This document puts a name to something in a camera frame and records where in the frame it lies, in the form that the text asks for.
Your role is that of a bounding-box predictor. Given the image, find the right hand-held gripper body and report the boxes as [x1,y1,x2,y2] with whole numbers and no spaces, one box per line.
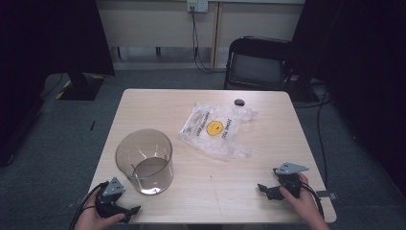
[272,161,310,199]

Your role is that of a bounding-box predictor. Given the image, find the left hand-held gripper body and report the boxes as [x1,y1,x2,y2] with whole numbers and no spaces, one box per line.
[95,176,130,221]

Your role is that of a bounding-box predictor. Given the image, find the clear smiley plastic bag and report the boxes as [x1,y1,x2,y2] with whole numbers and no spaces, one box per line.
[178,102,259,162]

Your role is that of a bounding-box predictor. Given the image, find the person's right hand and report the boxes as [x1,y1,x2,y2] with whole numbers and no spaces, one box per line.
[279,172,327,224]

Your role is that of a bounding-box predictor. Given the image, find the person's left hand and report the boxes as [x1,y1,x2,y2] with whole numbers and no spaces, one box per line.
[74,188,126,230]

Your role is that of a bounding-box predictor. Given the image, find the grey tape strip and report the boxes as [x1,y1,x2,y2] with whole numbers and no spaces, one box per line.
[315,190,338,201]

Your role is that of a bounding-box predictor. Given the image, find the dark stand base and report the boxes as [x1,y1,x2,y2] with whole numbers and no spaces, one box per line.
[283,75,321,104]

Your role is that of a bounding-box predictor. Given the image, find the black stand base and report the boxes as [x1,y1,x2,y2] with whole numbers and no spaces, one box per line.
[56,71,106,102]

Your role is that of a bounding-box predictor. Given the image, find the black folding chair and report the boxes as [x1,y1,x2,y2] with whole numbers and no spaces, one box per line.
[223,35,296,92]

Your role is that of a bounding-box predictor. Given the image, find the black curtain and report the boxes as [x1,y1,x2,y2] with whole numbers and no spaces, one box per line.
[291,0,406,196]
[0,0,116,167]

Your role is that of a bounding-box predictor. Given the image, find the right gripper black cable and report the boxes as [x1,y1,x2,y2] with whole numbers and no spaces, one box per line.
[300,182,326,221]

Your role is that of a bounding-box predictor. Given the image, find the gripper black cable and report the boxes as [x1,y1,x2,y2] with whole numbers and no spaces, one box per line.
[300,182,326,221]
[69,181,109,230]

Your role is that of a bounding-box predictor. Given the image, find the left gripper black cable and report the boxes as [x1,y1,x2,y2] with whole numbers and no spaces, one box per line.
[69,181,109,230]

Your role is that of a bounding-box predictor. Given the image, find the black floor cable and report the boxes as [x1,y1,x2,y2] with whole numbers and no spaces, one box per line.
[315,89,330,188]

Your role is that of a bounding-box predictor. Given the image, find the black wall cable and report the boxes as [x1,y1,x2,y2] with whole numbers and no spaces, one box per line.
[191,8,226,75]

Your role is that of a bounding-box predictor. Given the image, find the white wall outlet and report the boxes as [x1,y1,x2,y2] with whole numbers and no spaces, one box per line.
[186,0,209,13]

